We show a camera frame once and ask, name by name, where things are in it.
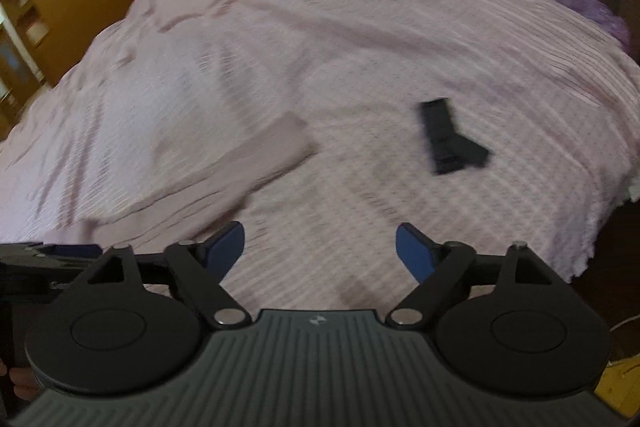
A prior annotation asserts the purple fluffy pillow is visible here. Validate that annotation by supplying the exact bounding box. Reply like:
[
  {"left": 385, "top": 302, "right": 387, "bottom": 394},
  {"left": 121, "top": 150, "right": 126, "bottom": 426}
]
[{"left": 531, "top": 0, "right": 632, "bottom": 50}]

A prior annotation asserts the yellow box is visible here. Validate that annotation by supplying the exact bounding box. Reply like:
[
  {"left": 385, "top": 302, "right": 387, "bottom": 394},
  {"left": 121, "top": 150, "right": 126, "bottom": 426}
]
[{"left": 594, "top": 351, "right": 640, "bottom": 419}]

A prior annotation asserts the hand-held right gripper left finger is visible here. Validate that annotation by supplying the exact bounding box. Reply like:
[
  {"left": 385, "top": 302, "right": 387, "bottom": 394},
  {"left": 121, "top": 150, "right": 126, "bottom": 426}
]
[{"left": 75, "top": 221, "right": 250, "bottom": 328}]

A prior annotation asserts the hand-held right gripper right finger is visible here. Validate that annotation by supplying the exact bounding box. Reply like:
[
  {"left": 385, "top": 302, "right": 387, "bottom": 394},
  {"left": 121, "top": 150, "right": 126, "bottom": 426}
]
[{"left": 386, "top": 222, "right": 552, "bottom": 329}]

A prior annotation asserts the black sock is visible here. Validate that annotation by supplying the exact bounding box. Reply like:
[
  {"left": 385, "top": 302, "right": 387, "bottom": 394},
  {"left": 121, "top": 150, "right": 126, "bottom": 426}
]
[{"left": 419, "top": 98, "right": 495, "bottom": 176}]

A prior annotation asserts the person's left hand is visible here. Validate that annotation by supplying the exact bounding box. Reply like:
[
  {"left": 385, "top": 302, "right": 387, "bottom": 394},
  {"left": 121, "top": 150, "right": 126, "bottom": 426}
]
[{"left": 0, "top": 359, "right": 38, "bottom": 403}]

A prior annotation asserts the pink checked bed blanket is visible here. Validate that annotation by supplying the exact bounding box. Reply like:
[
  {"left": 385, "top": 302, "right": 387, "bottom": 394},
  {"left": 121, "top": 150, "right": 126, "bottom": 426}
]
[{"left": 0, "top": 0, "right": 640, "bottom": 313}]

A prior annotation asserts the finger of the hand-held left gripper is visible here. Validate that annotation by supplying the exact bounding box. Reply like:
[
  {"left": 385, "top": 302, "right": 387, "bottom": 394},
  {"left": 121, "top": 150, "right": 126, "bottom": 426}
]
[{"left": 0, "top": 241, "right": 104, "bottom": 264}]

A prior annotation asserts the white cable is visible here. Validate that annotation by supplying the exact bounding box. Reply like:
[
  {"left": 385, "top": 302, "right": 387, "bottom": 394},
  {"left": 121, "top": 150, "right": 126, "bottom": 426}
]
[{"left": 606, "top": 313, "right": 640, "bottom": 334}]

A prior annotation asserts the pink knitted sweater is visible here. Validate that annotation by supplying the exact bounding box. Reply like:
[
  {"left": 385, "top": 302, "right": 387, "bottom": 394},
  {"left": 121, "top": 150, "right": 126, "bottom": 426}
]
[{"left": 42, "top": 111, "right": 321, "bottom": 253}]

